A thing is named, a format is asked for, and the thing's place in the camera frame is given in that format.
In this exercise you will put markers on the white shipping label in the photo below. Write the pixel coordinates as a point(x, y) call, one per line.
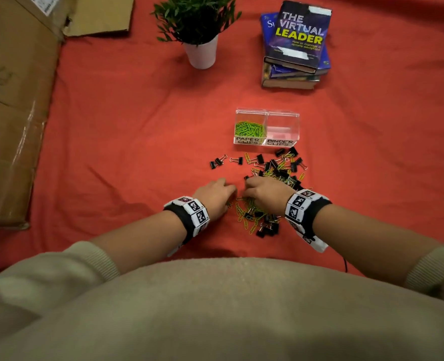
point(44, 4)

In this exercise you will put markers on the person's left hand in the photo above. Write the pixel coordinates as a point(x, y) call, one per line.
point(216, 199)

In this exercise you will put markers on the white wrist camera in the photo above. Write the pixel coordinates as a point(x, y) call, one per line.
point(316, 244)
point(175, 251)

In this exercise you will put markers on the pile of green paper clips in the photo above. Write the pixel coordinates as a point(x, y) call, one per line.
point(241, 212)
point(248, 129)

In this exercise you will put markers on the green plant in white pot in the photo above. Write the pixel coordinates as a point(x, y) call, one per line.
point(195, 18)

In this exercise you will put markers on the blue book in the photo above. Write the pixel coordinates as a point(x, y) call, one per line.
point(267, 26)

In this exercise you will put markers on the person's right forearm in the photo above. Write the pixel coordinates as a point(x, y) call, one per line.
point(365, 240)

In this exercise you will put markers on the person's right hand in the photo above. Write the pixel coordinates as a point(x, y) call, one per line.
point(271, 195)

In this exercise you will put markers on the dark purple book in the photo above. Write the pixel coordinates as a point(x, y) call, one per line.
point(299, 33)

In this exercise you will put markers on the person's left forearm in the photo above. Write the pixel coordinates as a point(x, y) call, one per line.
point(143, 240)

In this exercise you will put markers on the red cloth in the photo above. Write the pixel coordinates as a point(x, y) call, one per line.
point(357, 146)

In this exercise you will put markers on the brown book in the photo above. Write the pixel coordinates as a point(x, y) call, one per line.
point(289, 83)

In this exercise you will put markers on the brown cardboard box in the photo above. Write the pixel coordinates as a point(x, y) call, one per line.
point(15, 109)

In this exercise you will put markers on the beige sweater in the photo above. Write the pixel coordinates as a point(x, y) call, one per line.
point(225, 315)

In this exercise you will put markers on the pile of black binder clips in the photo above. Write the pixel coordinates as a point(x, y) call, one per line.
point(269, 231)

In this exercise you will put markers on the clear two-compartment plastic box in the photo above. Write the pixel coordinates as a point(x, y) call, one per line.
point(282, 125)

